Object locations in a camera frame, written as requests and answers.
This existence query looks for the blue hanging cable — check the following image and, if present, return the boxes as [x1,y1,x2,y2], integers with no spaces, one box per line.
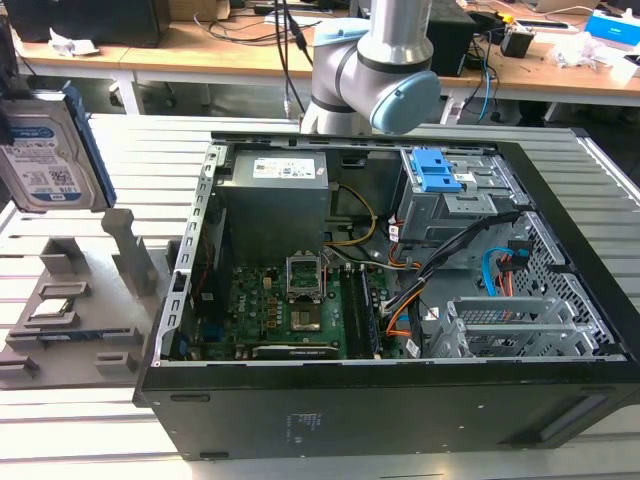
[477,29,502,122]

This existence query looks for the grey metal disk bay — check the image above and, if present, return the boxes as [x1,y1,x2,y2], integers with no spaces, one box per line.
[427,295,616,360]

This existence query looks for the small black box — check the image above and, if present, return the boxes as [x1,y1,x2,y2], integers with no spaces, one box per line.
[501,27,535,59]

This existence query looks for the green motherboard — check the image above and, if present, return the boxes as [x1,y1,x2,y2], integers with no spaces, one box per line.
[192,262,401,361]

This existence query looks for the black RAM slot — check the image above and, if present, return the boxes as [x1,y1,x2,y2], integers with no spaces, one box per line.
[357,267,384,357]
[341,264,362,359]

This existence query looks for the black graphics card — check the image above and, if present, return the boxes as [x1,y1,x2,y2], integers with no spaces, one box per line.
[251,341,342,360]

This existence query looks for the wooden desk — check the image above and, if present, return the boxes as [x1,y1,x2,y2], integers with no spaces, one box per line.
[14,19,321,89]
[444,14,640,109]

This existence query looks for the blue plastic bay latch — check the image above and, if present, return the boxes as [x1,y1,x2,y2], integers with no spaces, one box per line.
[411,148,464,194]

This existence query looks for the black computer tower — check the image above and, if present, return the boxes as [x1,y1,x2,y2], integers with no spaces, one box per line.
[427,3,477,78]

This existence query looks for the large black box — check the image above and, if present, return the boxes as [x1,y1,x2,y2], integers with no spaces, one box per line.
[4,0,164,49]

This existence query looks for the metal socket cover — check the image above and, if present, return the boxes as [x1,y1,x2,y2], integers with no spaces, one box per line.
[283,253,328,304]

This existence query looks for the grey metal drive cage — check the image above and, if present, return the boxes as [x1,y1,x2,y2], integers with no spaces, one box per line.
[398,147,529,246]

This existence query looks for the yellow wire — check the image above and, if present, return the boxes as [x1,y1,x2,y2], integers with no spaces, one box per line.
[324,183,379,247]

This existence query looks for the grey power supply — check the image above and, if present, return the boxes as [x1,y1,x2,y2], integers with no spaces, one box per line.
[215,149,332,251]

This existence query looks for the silver CPU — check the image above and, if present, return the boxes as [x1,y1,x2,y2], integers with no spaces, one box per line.
[29,299,71,319]

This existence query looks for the black cable bundle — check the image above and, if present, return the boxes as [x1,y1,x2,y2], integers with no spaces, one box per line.
[382,209,524,316]

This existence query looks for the clear plastic bags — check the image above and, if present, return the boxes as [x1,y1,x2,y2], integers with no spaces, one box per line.
[547,37,634,71]

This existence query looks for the RAM stick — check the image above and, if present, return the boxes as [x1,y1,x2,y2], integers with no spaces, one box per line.
[37,332,109,344]

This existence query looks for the white power strip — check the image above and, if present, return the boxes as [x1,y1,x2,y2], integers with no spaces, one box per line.
[439,98,467,126]

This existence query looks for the blue wire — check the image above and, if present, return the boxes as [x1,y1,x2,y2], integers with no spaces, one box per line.
[481,246,531,301]

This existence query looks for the blue and white box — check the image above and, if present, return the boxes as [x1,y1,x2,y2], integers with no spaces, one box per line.
[583,8,640,51]

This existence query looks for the black open PC case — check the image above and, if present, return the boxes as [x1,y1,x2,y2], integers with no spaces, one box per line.
[132,128,640,462]

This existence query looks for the orange wire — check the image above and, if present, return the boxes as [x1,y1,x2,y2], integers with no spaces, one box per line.
[497,252,519,321]
[386,294,426,337]

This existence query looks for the hard disk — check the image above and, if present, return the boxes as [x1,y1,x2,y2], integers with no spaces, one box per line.
[0,82,117,215]

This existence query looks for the crumpled white paper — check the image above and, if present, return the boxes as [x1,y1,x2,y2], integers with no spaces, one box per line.
[48,27,100,57]

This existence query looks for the black hanging cable with plug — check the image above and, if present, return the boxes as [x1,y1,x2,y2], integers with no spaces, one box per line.
[277,0,307,119]

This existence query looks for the grey parts rack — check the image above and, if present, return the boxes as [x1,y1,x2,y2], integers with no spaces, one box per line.
[0,209,176,391]

